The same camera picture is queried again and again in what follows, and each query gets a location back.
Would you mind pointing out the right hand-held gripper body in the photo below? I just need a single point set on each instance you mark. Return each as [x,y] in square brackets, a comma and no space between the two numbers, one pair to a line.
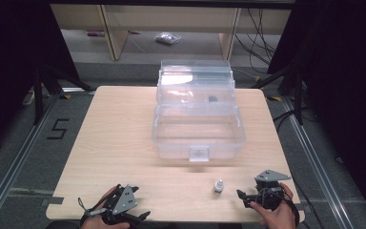
[268,187]

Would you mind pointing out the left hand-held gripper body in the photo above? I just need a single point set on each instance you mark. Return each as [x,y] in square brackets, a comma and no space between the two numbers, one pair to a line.
[124,199]

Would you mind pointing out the small white dropper bottle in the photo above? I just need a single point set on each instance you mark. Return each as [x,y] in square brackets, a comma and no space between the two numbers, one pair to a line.
[218,187]

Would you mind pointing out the clear plastic storage box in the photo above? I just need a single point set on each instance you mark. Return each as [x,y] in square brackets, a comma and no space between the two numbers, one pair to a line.
[200,144]

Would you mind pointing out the person's right hand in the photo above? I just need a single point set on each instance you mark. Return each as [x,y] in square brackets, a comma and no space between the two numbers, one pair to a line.
[278,216]

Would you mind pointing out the person's left hand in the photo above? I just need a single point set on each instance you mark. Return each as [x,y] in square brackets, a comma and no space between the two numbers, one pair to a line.
[99,219]

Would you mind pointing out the black metal stand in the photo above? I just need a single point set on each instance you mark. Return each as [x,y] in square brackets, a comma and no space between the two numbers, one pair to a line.
[290,86]
[44,89]

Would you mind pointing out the clear plastic bag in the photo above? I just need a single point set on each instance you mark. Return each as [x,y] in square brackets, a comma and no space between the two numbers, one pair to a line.
[167,38]

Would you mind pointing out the beige wooden desk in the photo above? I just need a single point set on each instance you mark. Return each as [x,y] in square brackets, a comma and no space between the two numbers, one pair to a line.
[171,22]

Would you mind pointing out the silver metal floor rail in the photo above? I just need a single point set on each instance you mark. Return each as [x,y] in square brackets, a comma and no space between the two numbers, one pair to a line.
[16,159]
[317,159]

